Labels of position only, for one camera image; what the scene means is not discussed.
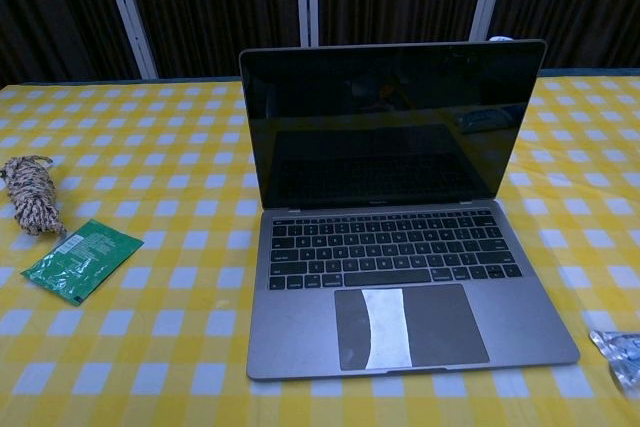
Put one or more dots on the grey laptop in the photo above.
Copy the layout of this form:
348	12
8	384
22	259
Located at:
380	247

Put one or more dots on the yellow checkered tablecloth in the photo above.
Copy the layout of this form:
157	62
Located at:
150	172

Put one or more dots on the green foil sachet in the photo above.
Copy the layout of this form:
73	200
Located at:
82	262

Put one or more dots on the clear plastic wrapper packet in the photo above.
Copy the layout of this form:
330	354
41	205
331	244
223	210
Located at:
620	352

